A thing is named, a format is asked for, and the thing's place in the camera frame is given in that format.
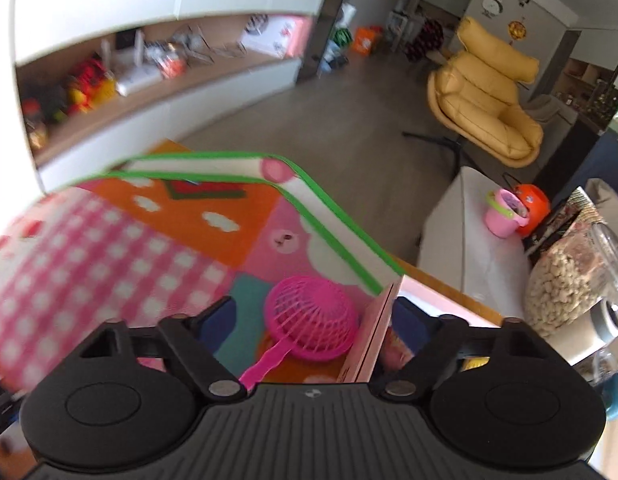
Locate white wall shelf unit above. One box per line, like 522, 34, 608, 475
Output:
12, 0, 324, 192

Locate orange pumpkin bucket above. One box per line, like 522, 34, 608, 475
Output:
513, 183, 551, 237

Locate orange shopping bag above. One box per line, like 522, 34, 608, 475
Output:
350, 26, 384, 56

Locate pink toy bucket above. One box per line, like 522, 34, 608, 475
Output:
484, 188, 530, 238

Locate panda wall clock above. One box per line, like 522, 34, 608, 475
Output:
481, 0, 504, 18

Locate yellow packaged bread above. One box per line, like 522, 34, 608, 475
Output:
461, 356, 490, 372

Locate yellow round wall ornament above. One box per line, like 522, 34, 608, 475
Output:
507, 20, 527, 42

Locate pink plastic strainer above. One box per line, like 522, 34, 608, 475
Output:
239, 275, 359, 389

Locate teal thermos bottle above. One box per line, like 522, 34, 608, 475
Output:
601, 373, 618, 420

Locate pink cardboard box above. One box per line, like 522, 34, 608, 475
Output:
336, 270, 503, 382

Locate colourful play mat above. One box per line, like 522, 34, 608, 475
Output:
0, 152, 402, 390

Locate white thermos bottle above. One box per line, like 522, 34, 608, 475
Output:
548, 300, 618, 365

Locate white SF parcel box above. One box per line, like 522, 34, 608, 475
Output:
239, 14, 313, 58

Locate large glass nut jar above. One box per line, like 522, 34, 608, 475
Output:
524, 222, 618, 338

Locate yellow lounge chair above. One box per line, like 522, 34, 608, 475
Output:
402, 16, 543, 170

